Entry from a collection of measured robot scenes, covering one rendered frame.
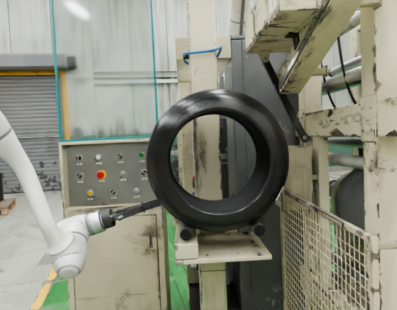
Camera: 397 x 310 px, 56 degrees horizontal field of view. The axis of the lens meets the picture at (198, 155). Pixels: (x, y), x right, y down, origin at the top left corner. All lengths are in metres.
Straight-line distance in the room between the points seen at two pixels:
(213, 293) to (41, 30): 9.71
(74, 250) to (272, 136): 0.82
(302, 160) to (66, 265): 1.09
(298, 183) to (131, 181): 0.93
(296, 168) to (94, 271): 1.24
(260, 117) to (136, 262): 1.17
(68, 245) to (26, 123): 9.36
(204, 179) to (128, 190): 0.56
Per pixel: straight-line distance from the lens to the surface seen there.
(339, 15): 1.30
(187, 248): 1.47
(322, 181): 1.85
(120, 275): 2.26
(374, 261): 1.07
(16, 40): 11.06
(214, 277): 1.90
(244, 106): 1.42
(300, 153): 1.79
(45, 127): 10.61
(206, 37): 1.83
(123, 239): 2.19
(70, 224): 1.56
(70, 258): 1.42
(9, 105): 10.84
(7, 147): 1.41
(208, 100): 1.41
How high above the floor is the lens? 1.27
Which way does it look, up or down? 3 degrees down
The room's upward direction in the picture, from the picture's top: 3 degrees counter-clockwise
